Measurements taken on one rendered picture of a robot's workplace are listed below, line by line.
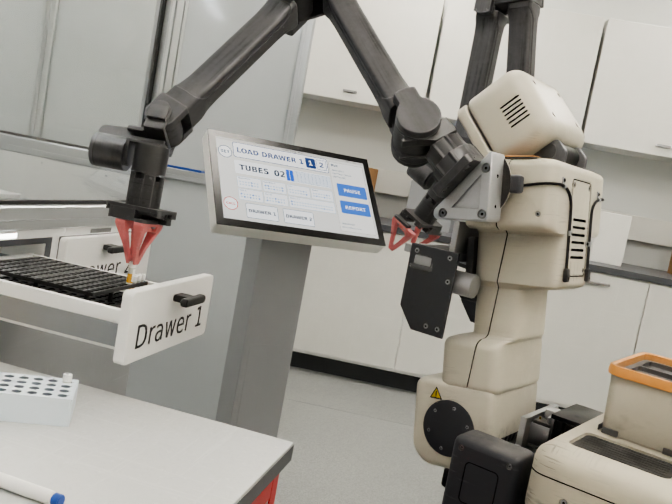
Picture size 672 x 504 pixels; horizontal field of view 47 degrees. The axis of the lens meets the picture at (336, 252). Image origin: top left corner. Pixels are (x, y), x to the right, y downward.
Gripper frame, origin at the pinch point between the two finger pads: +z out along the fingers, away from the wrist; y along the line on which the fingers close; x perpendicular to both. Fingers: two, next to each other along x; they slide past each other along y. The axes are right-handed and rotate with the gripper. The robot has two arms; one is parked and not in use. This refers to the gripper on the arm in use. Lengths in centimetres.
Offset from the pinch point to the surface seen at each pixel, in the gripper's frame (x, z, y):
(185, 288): -0.3, 2.8, 10.6
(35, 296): -15.9, 6.8, -6.3
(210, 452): -23.7, 19.8, 28.9
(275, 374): 95, 36, 0
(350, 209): 98, -16, 12
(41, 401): -30.6, 16.9, 7.3
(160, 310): -8.1, 5.9, 10.6
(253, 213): 74, -10, -8
